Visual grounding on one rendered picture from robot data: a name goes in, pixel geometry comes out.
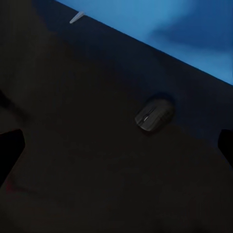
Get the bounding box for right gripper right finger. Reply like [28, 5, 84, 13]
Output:
[217, 129, 233, 168]

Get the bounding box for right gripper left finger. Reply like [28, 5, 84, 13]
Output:
[0, 129, 25, 188]

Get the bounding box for mouse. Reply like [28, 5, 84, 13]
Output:
[135, 97, 175, 132]

